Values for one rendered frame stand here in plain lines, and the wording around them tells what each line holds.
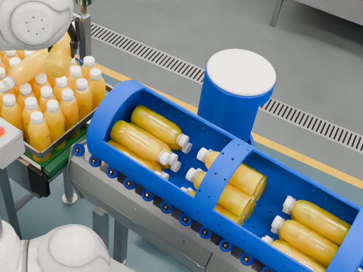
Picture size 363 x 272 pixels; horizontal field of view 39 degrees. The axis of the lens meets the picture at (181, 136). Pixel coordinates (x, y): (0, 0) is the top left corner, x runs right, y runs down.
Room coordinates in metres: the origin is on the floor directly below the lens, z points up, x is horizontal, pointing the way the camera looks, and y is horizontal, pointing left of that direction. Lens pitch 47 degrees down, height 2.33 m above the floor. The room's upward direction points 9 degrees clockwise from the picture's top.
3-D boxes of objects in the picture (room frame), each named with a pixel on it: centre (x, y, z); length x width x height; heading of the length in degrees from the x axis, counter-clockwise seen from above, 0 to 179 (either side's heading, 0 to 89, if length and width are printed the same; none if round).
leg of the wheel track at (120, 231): (1.25, 0.20, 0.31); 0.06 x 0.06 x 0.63; 63
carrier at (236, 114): (1.61, -0.19, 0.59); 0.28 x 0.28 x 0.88
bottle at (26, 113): (1.19, 0.51, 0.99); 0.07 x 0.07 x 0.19
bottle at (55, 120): (1.19, 0.44, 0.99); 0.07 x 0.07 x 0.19
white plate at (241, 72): (1.61, -0.19, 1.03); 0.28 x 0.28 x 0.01
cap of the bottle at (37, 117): (1.13, 0.47, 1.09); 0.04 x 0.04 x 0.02
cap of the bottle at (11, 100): (1.18, 0.59, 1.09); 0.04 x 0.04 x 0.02
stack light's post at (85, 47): (1.71, 0.47, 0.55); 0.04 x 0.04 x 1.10; 63
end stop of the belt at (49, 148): (1.25, 0.36, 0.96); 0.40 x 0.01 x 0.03; 153
